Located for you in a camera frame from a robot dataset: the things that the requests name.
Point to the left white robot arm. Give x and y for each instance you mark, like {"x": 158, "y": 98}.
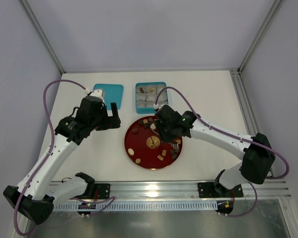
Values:
{"x": 32, "y": 196}

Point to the red round tray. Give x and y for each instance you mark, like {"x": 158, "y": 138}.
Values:
{"x": 148, "y": 147}

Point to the teal tin lid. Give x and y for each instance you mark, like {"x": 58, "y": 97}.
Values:
{"x": 112, "y": 94}

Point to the left black mount plate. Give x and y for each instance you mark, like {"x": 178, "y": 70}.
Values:
{"x": 101, "y": 191}

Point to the aluminium rail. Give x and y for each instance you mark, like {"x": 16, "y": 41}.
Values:
{"x": 270, "y": 189}

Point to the caramel cup chocolate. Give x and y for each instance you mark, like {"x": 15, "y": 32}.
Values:
{"x": 135, "y": 130}

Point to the teal tin box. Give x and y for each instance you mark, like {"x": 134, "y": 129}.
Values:
{"x": 144, "y": 101}

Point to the white heart chocolate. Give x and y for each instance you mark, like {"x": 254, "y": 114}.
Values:
{"x": 152, "y": 126}

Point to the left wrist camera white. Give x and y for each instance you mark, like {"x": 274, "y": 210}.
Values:
{"x": 99, "y": 93}

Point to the left frame post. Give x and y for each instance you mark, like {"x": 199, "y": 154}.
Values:
{"x": 41, "y": 34}

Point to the tan round chocolate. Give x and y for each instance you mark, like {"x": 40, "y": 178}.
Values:
{"x": 138, "y": 161}

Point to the white round swirl chocolate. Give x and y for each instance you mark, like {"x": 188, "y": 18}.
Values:
{"x": 131, "y": 151}

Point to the right frame post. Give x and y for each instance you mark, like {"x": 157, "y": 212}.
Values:
{"x": 261, "y": 32}

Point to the right black mount plate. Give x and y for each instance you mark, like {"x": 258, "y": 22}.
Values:
{"x": 206, "y": 189}

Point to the black mount plate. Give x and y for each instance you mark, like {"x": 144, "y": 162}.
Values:
{"x": 206, "y": 189}
{"x": 101, "y": 191}

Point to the metal tongs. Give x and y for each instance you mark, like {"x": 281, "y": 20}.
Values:
{"x": 165, "y": 136}

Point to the slotted cable duct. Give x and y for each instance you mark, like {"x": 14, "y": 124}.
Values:
{"x": 138, "y": 206}

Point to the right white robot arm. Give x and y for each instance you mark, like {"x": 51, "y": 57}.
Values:
{"x": 254, "y": 152}

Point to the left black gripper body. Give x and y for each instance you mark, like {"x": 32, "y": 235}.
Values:
{"x": 109, "y": 121}

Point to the frame post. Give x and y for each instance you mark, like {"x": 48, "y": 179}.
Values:
{"x": 41, "y": 34}
{"x": 261, "y": 32}

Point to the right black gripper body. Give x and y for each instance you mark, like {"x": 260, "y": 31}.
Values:
{"x": 165, "y": 134}

